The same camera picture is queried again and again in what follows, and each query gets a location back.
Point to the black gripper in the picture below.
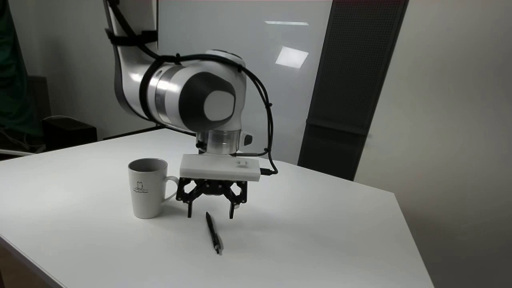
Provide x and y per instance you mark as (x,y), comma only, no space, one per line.
(191,189)

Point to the black chair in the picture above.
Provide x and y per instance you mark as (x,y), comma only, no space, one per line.
(59,131)

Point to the white ceramic mug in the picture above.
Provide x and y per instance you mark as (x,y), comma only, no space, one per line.
(148,184)

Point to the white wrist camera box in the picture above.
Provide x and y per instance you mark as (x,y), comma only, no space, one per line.
(220,166)

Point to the black pen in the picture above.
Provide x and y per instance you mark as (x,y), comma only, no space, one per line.
(214,233)

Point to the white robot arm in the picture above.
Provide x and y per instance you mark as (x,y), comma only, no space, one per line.
(201,94)

